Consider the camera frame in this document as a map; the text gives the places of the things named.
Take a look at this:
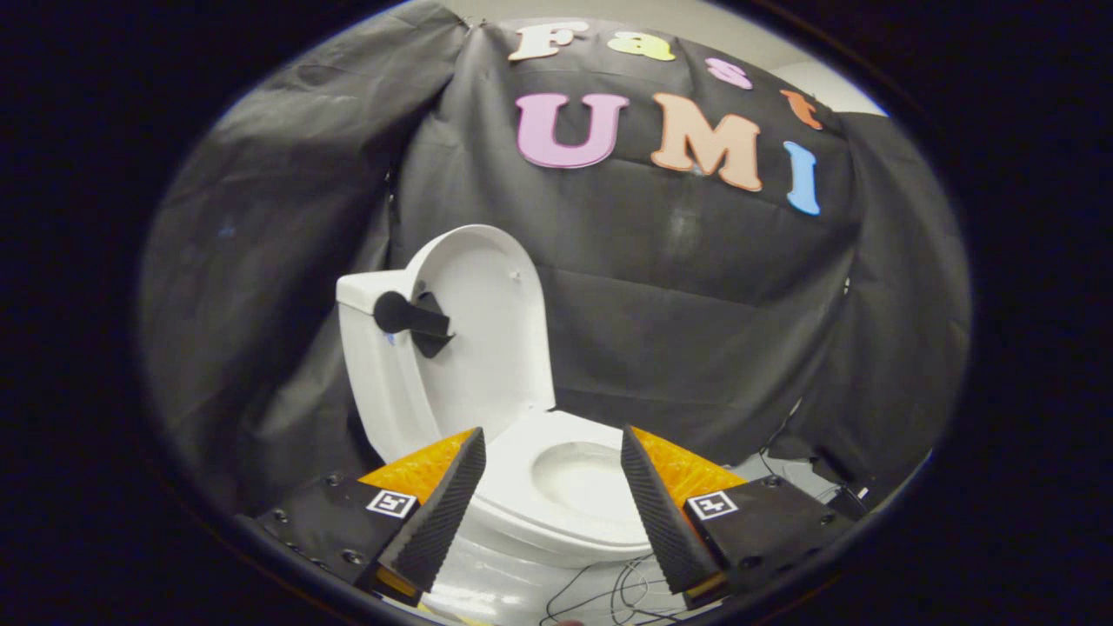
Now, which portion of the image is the white toilet seat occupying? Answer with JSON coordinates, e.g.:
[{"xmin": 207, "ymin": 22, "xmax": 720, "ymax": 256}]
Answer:
[{"xmin": 465, "ymin": 409, "xmax": 663, "ymax": 563}]

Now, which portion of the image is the white toilet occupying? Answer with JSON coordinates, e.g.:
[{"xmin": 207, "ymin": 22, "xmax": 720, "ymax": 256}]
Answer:
[{"xmin": 337, "ymin": 271, "xmax": 696, "ymax": 623}]

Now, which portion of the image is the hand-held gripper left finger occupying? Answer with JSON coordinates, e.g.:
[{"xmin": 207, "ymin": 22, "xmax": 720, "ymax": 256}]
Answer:
[{"xmin": 248, "ymin": 426, "xmax": 488, "ymax": 606}]

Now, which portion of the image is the black backdrop cloth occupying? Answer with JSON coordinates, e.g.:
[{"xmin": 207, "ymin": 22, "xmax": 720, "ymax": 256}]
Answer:
[{"xmin": 139, "ymin": 0, "xmax": 971, "ymax": 516}]

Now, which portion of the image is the tangle of cables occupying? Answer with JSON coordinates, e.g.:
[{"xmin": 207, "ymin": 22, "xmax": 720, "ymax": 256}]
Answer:
[{"xmin": 539, "ymin": 555, "xmax": 696, "ymax": 626}]

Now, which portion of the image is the white toilet lid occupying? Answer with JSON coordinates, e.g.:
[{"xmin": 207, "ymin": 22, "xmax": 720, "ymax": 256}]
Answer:
[{"xmin": 374, "ymin": 224, "xmax": 557, "ymax": 443}]

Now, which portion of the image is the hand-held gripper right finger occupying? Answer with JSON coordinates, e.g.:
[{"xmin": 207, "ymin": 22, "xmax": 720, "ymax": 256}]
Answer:
[{"xmin": 620, "ymin": 424, "xmax": 857, "ymax": 609}]

